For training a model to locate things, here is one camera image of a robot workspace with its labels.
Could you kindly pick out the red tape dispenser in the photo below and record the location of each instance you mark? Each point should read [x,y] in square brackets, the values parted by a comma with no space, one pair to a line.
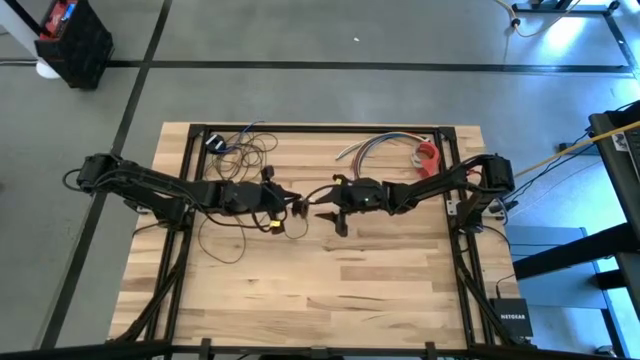
[428,152]

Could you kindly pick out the black leg desk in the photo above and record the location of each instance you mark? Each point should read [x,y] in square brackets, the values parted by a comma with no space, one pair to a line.
[620,165]
[555,6]

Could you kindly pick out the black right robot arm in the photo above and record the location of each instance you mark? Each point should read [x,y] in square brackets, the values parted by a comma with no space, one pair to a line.
[440,185]

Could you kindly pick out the black overhead gantry bar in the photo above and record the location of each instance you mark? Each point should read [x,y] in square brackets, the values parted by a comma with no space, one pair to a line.
[320,352]

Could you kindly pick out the black Netgear box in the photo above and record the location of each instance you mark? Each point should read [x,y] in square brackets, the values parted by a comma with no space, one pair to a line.
[511,317]

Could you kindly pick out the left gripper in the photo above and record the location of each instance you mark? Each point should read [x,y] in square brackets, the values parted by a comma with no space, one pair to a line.
[250,197]

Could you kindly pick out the black floor box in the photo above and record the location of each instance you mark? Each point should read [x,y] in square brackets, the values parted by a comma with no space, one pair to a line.
[80,50]

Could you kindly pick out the blue round camera mount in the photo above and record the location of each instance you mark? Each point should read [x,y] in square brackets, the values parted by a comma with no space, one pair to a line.
[216,143]

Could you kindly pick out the white tower fan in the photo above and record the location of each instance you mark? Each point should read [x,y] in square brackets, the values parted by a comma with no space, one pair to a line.
[47,70]

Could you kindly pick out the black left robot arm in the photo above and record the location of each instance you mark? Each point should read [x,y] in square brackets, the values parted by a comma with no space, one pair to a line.
[150,187]

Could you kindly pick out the black plastic spool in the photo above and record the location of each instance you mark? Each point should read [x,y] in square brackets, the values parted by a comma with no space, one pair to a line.
[300,208]

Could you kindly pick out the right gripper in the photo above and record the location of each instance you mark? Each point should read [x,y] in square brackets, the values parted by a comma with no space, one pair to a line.
[370,195]

